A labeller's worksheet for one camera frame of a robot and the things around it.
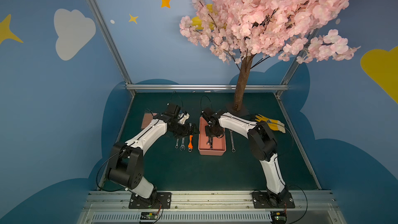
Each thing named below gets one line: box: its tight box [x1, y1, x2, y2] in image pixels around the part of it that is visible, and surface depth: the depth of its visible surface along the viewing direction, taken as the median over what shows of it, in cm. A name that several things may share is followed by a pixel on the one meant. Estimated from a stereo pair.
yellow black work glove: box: [254, 114, 286, 134], surface depth 103 cm
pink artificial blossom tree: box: [179, 0, 360, 111], surface depth 57 cm
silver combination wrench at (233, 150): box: [229, 129, 236, 153], surface depth 93 cm
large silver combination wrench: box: [179, 137, 186, 151], surface depth 95 cm
